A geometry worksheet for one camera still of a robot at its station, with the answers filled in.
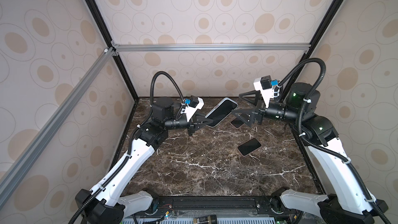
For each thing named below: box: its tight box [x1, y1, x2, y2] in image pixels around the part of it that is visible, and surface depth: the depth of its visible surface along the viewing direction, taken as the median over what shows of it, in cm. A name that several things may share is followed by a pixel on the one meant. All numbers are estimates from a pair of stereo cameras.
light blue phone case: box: [204, 97, 239, 128], surface depth 57 cm
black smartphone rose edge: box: [236, 137, 262, 157], surface depth 96 cm
